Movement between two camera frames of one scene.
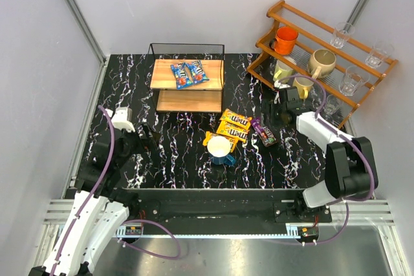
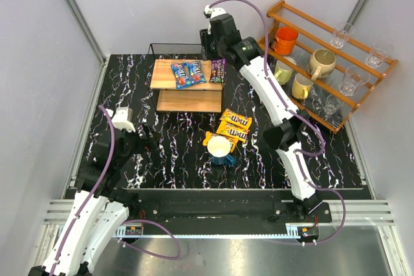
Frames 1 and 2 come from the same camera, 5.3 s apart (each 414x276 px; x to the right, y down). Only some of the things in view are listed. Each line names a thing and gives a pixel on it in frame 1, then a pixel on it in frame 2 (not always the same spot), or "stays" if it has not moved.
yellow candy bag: [231, 130] stays
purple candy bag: [264, 132] -> [218, 70]
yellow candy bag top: [231, 117] stays
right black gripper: [270, 114] -> [206, 44]
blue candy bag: [183, 75] stays
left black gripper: [142, 137] stays
